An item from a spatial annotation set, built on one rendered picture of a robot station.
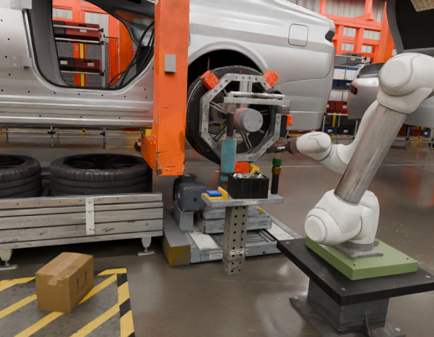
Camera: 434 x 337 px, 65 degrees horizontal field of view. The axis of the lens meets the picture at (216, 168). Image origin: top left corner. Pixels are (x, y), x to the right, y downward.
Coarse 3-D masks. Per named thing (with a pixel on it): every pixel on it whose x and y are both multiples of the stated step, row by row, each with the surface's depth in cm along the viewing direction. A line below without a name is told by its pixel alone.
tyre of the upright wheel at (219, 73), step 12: (216, 72) 212; (228, 72) 214; (240, 72) 217; (252, 72) 219; (192, 84) 227; (192, 96) 212; (192, 108) 211; (192, 120) 213; (192, 132) 215; (192, 144) 229; (204, 144) 219; (204, 156) 232; (216, 156) 223
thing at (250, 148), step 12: (252, 84) 223; (216, 108) 219; (264, 108) 236; (216, 120) 220; (264, 120) 238; (240, 132) 229; (252, 132) 250; (264, 132) 234; (240, 144) 249; (252, 144) 237
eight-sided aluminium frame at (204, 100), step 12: (264, 84) 216; (204, 96) 206; (204, 108) 205; (204, 120) 207; (276, 120) 223; (204, 132) 208; (276, 132) 225; (216, 144) 213; (264, 144) 224; (240, 156) 220; (252, 156) 223
